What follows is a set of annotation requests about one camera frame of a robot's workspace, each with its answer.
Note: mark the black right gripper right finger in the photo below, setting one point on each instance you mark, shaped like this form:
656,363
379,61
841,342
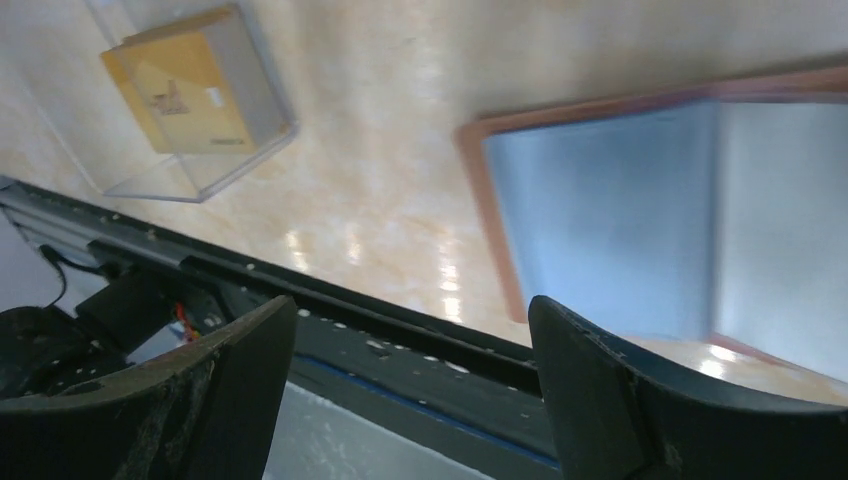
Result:
620,411

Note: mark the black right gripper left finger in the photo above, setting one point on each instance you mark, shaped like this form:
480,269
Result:
206,410

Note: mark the yellow credit card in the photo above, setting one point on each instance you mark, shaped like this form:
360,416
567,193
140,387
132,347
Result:
198,86

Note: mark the clear plastic card box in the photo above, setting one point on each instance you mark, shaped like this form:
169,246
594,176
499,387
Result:
188,178

